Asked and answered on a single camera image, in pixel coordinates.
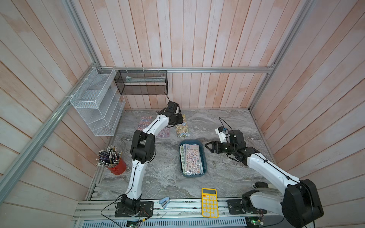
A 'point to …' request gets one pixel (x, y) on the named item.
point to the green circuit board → (254, 220)
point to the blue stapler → (164, 202)
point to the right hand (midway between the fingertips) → (209, 144)
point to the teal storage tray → (198, 142)
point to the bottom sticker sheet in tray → (193, 165)
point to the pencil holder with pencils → (111, 158)
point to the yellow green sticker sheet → (182, 129)
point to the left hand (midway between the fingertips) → (181, 121)
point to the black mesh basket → (142, 82)
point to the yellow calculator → (209, 203)
